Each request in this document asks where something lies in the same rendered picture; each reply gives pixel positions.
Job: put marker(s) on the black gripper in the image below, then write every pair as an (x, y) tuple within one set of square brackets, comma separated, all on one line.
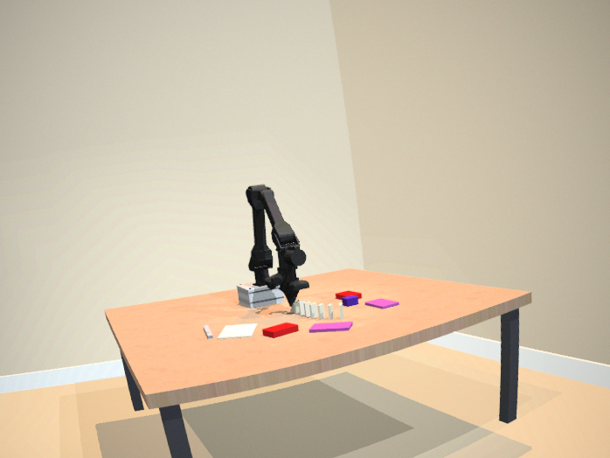
[(293, 286)]

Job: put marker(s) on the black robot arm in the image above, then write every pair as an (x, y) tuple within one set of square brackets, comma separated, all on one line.
[(283, 236)]

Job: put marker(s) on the pink flat rectangular block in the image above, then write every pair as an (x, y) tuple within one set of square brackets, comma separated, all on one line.
[(381, 303)]

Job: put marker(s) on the purple cube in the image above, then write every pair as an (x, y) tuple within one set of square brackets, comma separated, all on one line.
[(350, 300)]

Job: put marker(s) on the pink flat rectangular slab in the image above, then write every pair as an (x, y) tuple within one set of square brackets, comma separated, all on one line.
[(330, 327)]

